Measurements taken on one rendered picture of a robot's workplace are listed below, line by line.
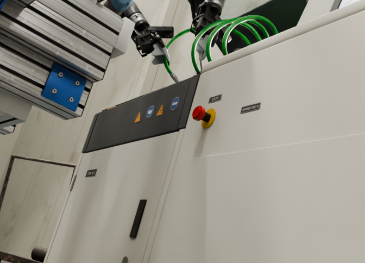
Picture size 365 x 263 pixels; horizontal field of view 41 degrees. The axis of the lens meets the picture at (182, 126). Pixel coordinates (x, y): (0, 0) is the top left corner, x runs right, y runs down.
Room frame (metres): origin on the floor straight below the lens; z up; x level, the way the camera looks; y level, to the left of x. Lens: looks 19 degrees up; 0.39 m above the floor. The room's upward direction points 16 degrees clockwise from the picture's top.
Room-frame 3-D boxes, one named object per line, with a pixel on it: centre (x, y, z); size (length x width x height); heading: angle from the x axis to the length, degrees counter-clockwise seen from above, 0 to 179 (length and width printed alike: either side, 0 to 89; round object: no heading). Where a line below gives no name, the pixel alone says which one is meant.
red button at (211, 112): (1.08, -0.04, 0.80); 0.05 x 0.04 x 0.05; 30
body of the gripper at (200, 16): (1.57, 0.02, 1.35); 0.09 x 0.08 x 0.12; 120
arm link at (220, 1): (1.57, 0.01, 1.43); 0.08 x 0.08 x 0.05
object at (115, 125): (1.49, 0.15, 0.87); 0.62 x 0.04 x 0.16; 30
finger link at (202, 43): (1.56, 0.00, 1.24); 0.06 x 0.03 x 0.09; 120
